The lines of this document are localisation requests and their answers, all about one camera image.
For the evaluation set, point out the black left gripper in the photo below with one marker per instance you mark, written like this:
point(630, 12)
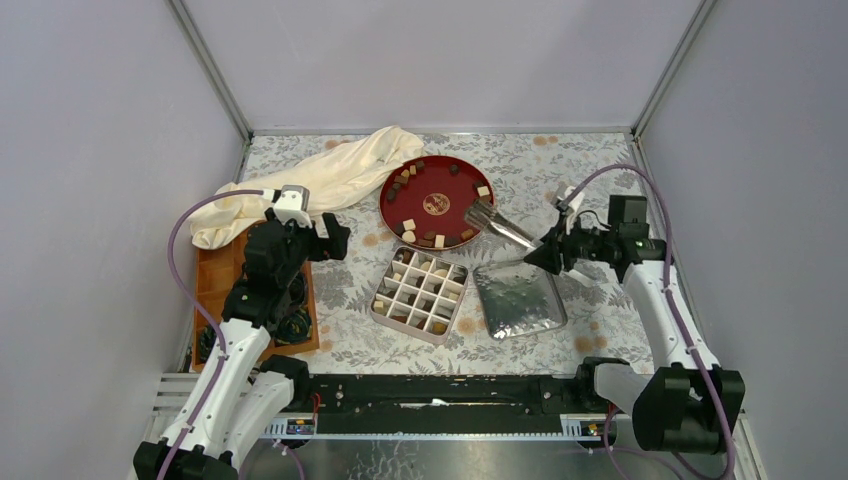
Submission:
point(335, 247)

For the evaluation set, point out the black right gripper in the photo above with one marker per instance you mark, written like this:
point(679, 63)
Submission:
point(547, 255)

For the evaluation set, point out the silver tin lid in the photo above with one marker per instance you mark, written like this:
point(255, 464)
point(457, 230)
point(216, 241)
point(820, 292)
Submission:
point(518, 299)

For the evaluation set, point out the silver metal tongs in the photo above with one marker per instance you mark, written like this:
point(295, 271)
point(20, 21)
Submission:
point(483, 215)

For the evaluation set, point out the pink tin with white dividers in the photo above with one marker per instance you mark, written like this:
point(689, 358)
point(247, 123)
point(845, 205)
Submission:
point(419, 295)

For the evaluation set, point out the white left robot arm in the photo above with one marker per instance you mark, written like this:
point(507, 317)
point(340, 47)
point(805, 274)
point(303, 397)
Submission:
point(237, 393)

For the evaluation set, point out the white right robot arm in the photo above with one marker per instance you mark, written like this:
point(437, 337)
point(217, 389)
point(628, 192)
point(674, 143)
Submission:
point(690, 403)

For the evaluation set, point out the cream cloth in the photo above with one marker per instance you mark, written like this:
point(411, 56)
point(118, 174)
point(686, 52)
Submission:
point(336, 179)

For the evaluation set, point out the red round tray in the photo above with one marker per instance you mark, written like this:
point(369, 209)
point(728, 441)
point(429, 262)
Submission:
point(424, 201)

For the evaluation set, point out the black paper cup liners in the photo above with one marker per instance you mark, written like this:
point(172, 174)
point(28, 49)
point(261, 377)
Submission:
point(295, 326)

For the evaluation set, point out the wooden compartment tray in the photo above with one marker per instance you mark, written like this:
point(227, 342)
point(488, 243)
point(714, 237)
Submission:
point(216, 272)

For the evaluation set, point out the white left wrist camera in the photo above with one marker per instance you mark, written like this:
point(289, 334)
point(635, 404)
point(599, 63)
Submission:
point(290, 203)

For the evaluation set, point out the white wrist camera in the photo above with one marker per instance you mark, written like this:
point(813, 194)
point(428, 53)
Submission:
point(567, 200)
point(290, 203)

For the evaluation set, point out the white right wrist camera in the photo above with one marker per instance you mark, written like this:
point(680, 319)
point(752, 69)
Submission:
point(567, 200)

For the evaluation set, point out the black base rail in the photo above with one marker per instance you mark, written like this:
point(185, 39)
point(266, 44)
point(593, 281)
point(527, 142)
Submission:
point(511, 406)

